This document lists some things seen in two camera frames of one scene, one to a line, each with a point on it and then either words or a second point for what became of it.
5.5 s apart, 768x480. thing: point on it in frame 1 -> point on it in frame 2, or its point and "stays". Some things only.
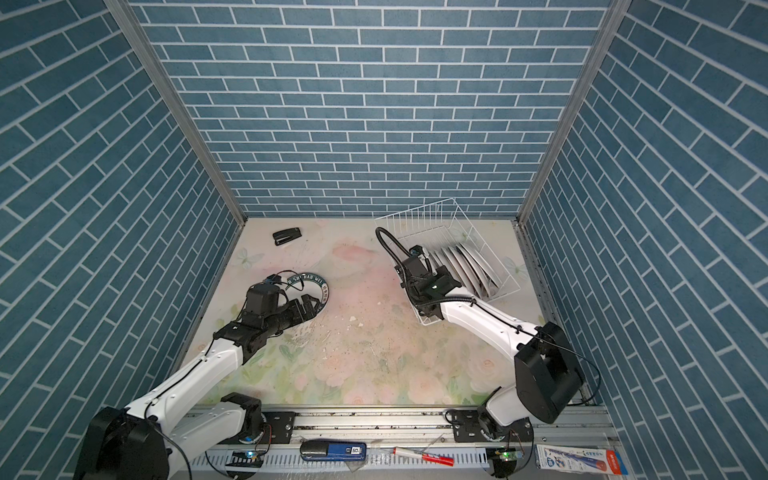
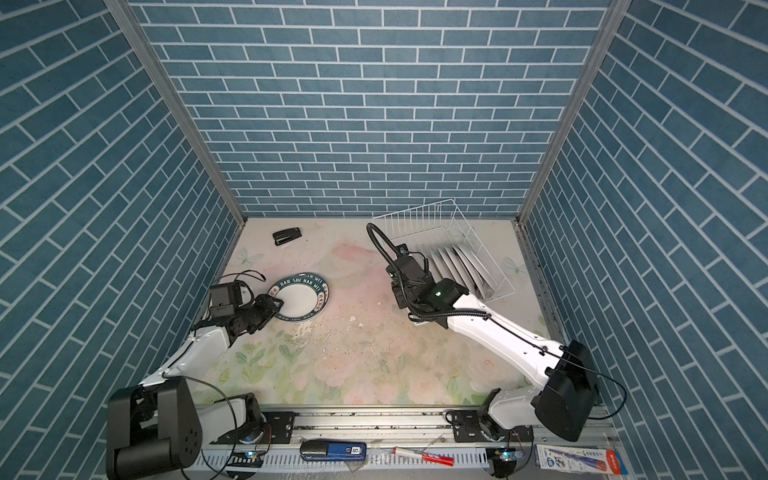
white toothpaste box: x=579 y=460 stays
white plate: x=309 y=284 stays
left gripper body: x=286 y=317 -> x=256 y=314
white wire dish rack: x=438 y=252 stays
